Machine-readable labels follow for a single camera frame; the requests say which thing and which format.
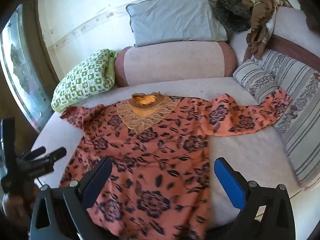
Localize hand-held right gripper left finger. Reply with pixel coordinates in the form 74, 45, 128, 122
30, 156, 113, 240

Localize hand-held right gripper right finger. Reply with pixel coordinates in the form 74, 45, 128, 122
214, 157, 296, 240

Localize grey pillow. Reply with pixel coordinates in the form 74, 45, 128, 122
126, 0, 228, 47

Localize small striped floral cushion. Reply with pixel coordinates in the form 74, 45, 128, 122
232, 59, 279, 104

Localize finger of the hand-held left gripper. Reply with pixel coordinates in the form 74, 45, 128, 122
37, 147, 67, 167
24, 147, 47, 161

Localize large striped floral cushion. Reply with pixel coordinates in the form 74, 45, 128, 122
254, 49, 320, 188

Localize orange floral blouse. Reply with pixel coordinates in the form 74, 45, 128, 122
59, 93, 292, 240

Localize pink sofa back cushion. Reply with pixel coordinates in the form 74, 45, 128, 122
229, 6, 320, 70

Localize pale bed mattress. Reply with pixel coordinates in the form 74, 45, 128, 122
30, 76, 308, 230

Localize brown patterned scarf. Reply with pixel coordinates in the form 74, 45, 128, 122
242, 0, 293, 60

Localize pink bolster cushion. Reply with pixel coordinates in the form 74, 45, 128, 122
114, 41, 238, 88

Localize dark furry cushion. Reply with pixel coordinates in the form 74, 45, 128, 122
215, 0, 253, 33

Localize glass door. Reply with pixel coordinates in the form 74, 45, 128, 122
0, 4, 54, 133

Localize green white crocheted cushion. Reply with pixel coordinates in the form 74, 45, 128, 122
51, 49, 118, 112

